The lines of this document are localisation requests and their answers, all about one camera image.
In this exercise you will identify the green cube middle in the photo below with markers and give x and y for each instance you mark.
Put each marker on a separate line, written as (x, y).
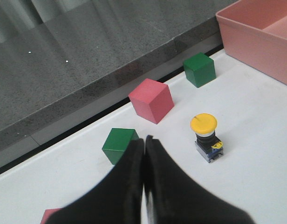
(199, 69)

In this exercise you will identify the small pink cube near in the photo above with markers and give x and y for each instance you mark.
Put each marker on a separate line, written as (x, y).
(47, 213)

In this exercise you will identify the left gripper black right finger own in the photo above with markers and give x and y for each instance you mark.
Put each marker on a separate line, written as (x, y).
(172, 197)

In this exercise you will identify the green cube far left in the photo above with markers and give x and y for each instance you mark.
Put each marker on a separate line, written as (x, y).
(116, 143)

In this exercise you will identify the grey curtain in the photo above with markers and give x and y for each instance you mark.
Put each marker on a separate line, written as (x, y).
(18, 16)

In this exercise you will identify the grey stone ledge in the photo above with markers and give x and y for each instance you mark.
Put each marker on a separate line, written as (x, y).
(71, 67)

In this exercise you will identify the left gripper black left finger own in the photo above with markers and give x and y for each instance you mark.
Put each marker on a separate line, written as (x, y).
(116, 199)

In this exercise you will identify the yellow push button switch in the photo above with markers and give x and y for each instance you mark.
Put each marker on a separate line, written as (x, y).
(207, 143)

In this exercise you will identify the pink plastic bin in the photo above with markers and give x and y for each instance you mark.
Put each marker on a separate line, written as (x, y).
(255, 33)

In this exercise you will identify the green cube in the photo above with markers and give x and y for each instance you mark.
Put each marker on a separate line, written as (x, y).
(116, 143)
(199, 69)

